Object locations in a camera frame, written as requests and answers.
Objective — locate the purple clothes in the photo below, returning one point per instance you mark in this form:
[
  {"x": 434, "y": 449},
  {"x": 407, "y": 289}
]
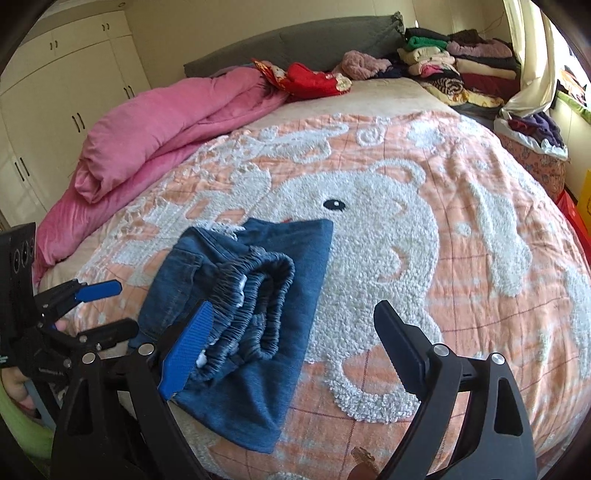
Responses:
[{"x": 540, "y": 127}]

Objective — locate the red box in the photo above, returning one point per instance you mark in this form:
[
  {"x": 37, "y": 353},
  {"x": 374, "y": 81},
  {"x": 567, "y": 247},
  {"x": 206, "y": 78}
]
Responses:
[{"x": 577, "y": 217}]

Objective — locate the yellow object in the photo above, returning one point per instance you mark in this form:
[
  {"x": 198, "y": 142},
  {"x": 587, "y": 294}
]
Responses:
[{"x": 586, "y": 189}]

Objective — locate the peach and white printed blanket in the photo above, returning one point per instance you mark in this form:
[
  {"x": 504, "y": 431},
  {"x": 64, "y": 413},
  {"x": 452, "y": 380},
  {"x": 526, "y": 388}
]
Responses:
[{"x": 415, "y": 230}]

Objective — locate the green windowsill cloth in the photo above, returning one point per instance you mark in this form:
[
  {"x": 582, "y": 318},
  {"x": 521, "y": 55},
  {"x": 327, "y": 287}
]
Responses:
[{"x": 575, "y": 104}]

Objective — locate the mauve fuzzy garment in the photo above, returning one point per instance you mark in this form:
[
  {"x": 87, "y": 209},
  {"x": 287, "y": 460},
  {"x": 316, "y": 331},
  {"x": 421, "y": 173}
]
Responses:
[{"x": 364, "y": 64}]

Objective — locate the floral fabric box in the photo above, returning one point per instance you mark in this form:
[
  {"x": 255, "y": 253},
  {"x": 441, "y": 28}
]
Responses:
[{"x": 531, "y": 161}]

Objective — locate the small brown object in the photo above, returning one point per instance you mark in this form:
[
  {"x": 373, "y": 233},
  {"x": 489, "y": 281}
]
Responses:
[{"x": 367, "y": 464}]

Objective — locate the stack of dark folded clothes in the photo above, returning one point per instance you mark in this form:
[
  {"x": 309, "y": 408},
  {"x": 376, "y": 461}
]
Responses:
[{"x": 485, "y": 60}]

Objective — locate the red patterned cloth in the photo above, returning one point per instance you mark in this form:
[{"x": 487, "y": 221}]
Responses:
[{"x": 309, "y": 81}]

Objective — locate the grey bed headboard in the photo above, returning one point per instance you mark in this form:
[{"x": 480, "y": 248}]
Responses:
[{"x": 300, "y": 41}]

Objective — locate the blue denim pants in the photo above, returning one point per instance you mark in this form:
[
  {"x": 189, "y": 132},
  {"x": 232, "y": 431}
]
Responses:
[{"x": 277, "y": 295}]

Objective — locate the white wardrobe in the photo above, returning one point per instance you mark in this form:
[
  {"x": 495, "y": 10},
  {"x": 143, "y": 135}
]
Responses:
[{"x": 64, "y": 92}]

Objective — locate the person's left hand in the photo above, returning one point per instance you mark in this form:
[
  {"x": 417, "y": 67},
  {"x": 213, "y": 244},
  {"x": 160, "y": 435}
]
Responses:
[{"x": 16, "y": 385}]

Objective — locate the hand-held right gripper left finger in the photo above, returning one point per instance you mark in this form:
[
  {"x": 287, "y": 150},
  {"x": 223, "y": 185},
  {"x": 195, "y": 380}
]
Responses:
[{"x": 189, "y": 350}]

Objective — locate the stack of light folded clothes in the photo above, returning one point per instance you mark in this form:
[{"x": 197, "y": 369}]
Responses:
[{"x": 429, "y": 60}]

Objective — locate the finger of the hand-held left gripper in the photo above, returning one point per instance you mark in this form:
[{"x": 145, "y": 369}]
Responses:
[
  {"x": 115, "y": 330},
  {"x": 101, "y": 290}
]

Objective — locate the pink quilt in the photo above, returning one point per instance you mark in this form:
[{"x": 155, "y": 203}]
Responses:
[{"x": 152, "y": 138}]

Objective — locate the white curtain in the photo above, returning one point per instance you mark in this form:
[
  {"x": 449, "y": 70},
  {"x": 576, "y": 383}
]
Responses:
[{"x": 531, "y": 83}]

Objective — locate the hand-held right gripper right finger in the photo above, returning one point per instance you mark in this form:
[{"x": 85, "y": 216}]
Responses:
[{"x": 401, "y": 346}]

